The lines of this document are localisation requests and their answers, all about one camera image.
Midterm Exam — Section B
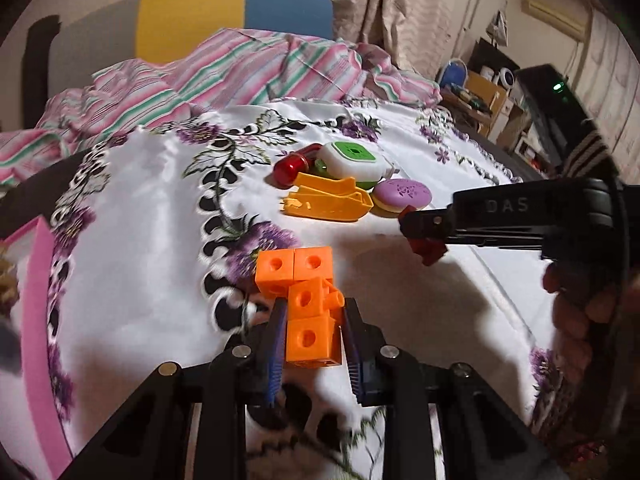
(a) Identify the orange plastic boat toy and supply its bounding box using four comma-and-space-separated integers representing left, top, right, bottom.
282, 174, 373, 222

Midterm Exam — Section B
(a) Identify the green white plug device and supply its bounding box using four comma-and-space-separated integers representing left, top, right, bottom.
314, 141, 396, 190

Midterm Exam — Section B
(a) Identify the pink white tray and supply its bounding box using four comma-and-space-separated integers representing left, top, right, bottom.
1, 217, 72, 479

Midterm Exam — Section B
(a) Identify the orange cube block toy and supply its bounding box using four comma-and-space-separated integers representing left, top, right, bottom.
255, 246, 345, 368

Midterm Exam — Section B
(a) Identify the white floral embroidered tablecloth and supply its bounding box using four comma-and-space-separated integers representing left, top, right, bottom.
49, 100, 550, 454

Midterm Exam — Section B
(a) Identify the grey yellow blue chair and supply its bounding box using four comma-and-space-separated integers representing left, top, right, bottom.
22, 0, 335, 131

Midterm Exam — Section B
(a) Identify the red puzzle block toy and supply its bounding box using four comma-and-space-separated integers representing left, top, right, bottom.
408, 238, 448, 266

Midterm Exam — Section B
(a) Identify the blue round container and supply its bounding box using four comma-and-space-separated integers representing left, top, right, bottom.
438, 58, 468, 88

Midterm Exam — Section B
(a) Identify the wall air conditioner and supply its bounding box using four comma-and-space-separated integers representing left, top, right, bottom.
521, 0, 587, 42

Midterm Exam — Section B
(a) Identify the dark brown wooden toy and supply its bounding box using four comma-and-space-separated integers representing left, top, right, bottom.
0, 244, 20, 320

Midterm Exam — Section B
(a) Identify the cluttered shelf with items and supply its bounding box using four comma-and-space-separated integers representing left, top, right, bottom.
439, 39, 552, 176

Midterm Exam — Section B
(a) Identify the red shiny capsule toy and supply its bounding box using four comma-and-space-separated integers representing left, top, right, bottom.
272, 143, 322, 188

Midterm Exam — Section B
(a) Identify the pink green striped cloth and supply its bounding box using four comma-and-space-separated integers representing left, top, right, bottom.
1, 28, 442, 188

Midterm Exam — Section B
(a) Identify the person's right hand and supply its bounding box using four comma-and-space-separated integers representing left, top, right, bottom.
542, 262, 639, 391

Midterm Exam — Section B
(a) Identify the purple oval case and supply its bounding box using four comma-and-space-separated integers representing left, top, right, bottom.
371, 178, 433, 212

